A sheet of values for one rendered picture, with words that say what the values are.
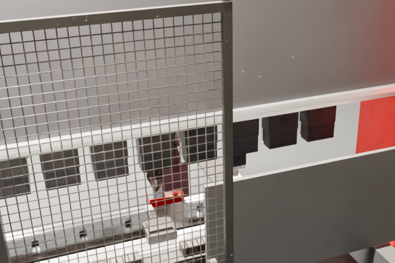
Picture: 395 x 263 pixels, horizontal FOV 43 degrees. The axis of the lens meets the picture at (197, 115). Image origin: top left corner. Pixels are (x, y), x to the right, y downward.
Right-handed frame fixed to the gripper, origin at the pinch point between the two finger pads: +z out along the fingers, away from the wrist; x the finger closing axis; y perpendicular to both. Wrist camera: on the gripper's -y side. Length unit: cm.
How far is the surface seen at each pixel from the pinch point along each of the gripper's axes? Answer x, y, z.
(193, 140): 13, 44, -41
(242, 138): 36, 42, -38
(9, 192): -64, 52, -32
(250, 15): 33, 65, -95
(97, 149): -28, 49, -44
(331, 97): 69, 61, -59
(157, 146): -3, 46, -41
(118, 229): -22.9, 44.0, -3.7
